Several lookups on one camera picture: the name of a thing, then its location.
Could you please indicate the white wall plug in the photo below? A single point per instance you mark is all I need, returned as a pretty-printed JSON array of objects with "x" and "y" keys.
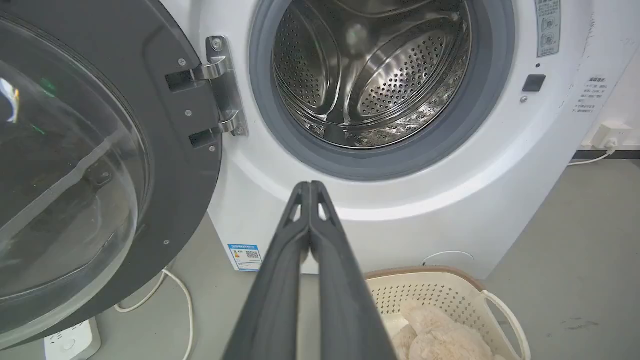
[{"x": 611, "y": 134}]

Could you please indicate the cream perforated laundry basket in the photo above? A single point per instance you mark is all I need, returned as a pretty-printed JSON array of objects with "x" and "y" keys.
[{"x": 450, "y": 292}]

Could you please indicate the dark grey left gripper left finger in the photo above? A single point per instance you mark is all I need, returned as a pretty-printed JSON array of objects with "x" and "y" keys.
[{"x": 272, "y": 300}]

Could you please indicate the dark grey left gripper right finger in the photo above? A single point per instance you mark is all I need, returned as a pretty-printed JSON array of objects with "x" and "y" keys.
[{"x": 345, "y": 300}]

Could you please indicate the dark grey washer door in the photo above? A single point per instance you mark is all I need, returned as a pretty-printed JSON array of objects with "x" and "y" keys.
[{"x": 90, "y": 165}]

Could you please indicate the white front-load washing machine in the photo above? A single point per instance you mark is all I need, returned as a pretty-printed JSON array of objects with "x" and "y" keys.
[{"x": 450, "y": 190}]

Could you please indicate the beige fluffy plush item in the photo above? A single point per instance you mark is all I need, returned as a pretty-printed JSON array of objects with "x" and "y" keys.
[{"x": 440, "y": 335}]

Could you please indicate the white power strip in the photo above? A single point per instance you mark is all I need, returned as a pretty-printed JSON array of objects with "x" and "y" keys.
[{"x": 72, "y": 342}]

